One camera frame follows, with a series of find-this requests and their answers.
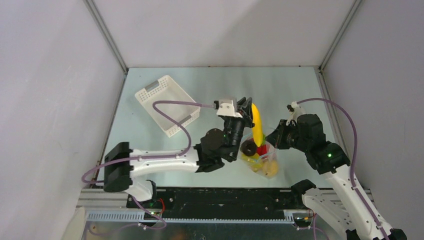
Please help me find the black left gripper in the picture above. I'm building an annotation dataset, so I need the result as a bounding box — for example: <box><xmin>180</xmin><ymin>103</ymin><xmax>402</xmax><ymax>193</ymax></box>
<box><xmin>222</xmin><ymin>97</ymin><xmax>254</xmax><ymax>160</ymax></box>

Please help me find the yellow banana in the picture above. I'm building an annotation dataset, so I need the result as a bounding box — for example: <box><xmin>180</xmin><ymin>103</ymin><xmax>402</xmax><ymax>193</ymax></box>
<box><xmin>251</xmin><ymin>103</ymin><xmax>263</xmax><ymax>147</ymax></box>

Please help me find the dark purple fruit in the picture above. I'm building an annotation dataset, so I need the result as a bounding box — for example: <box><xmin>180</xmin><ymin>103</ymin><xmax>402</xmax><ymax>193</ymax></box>
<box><xmin>240</xmin><ymin>140</ymin><xmax>258</xmax><ymax>157</ymax></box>

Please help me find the red round fruit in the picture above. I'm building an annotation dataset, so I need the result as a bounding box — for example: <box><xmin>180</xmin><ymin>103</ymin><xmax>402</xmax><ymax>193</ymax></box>
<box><xmin>256</xmin><ymin>144</ymin><xmax>268</xmax><ymax>156</ymax></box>

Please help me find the clear zip bag blue zipper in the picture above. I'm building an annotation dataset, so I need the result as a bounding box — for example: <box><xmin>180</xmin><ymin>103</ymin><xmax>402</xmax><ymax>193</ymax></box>
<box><xmin>239</xmin><ymin>133</ymin><xmax>279</xmax><ymax>179</ymax></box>

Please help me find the green star fruit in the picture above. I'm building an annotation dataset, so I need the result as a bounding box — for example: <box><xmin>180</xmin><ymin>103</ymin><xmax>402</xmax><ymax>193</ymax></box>
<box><xmin>260</xmin><ymin>134</ymin><xmax>267</xmax><ymax>146</ymax></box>

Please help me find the yellow green fruit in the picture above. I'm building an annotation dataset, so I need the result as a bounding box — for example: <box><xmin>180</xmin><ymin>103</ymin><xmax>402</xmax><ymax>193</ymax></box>
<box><xmin>241</xmin><ymin>153</ymin><xmax>263</xmax><ymax>173</ymax></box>

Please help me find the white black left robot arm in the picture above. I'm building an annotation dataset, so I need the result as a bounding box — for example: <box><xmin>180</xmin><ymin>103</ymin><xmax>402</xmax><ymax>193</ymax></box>
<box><xmin>103</xmin><ymin>97</ymin><xmax>255</xmax><ymax>208</ymax></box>

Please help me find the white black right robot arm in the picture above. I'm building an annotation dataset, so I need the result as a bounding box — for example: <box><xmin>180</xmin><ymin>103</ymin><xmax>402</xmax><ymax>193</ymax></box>
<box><xmin>266</xmin><ymin>114</ymin><xmax>407</xmax><ymax>240</ymax></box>

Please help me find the white perforated plastic basket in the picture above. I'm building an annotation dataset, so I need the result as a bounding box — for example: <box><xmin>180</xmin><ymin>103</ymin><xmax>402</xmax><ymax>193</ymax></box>
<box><xmin>134</xmin><ymin>75</ymin><xmax>201</xmax><ymax>138</ymax></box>

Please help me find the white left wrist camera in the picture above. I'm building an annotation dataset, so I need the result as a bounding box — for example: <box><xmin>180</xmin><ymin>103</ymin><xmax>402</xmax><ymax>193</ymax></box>
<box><xmin>213</xmin><ymin>97</ymin><xmax>243</xmax><ymax>118</ymax></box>

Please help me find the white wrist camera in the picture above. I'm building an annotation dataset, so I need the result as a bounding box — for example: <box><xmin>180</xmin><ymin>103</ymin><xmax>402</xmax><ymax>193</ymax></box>
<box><xmin>285</xmin><ymin>101</ymin><xmax>306</xmax><ymax>126</ymax></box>
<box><xmin>213</xmin><ymin>97</ymin><xmax>243</xmax><ymax>118</ymax></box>

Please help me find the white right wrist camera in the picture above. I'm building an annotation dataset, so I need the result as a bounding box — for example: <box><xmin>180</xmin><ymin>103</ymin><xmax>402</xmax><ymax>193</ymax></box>
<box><xmin>285</xmin><ymin>101</ymin><xmax>306</xmax><ymax>126</ymax></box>

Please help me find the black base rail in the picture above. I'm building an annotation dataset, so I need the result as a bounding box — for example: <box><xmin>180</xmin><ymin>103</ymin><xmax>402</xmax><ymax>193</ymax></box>
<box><xmin>141</xmin><ymin>187</ymin><xmax>313</xmax><ymax>221</ymax></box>

